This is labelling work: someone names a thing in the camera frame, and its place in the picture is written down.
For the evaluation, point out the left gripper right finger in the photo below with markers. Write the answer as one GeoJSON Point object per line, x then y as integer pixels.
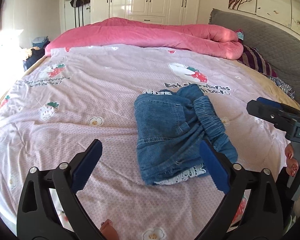
{"type": "Point", "coordinates": [262, 218]}

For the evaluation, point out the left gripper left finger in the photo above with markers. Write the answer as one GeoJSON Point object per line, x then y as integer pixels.
{"type": "Point", "coordinates": [37, 217]}

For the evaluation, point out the blue denim lace-trimmed pants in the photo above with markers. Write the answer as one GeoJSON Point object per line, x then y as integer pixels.
{"type": "Point", "coordinates": [171, 126]}

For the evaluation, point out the right hand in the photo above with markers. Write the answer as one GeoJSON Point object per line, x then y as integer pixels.
{"type": "Point", "coordinates": [291, 162]}

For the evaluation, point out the left hand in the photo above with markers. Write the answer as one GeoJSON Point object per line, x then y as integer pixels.
{"type": "Point", "coordinates": [108, 231]}

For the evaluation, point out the grey padded headboard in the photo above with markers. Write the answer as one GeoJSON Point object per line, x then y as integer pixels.
{"type": "Point", "coordinates": [279, 48]}

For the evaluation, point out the striped purple pillow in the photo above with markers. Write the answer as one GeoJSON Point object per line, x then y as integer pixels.
{"type": "Point", "coordinates": [254, 60]}

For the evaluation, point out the pink strawberry print bedsheet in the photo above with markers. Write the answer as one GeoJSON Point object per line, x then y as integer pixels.
{"type": "Point", "coordinates": [82, 94]}

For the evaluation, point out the pink folded quilt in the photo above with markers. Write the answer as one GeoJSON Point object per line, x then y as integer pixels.
{"type": "Point", "coordinates": [206, 39]}

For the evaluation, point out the folded clothes pile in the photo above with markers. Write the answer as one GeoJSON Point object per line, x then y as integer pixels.
{"type": "Point", "coordinates": [40, 41]}

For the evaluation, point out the white wardrobe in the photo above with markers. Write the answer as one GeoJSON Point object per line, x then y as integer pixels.
{"type": "Point", "coordinates": [171, 12]}

